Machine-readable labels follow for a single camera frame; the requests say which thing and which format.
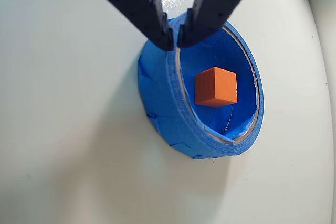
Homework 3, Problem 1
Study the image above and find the small cube block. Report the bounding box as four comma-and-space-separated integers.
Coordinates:
194, 66, 238, 108

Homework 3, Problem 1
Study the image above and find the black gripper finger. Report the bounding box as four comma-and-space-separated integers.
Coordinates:
72, 0, 175, 51
177, 0, 287, 48

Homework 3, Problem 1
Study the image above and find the blue tape roll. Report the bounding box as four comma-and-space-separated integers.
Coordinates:
138, 11, 265, 160

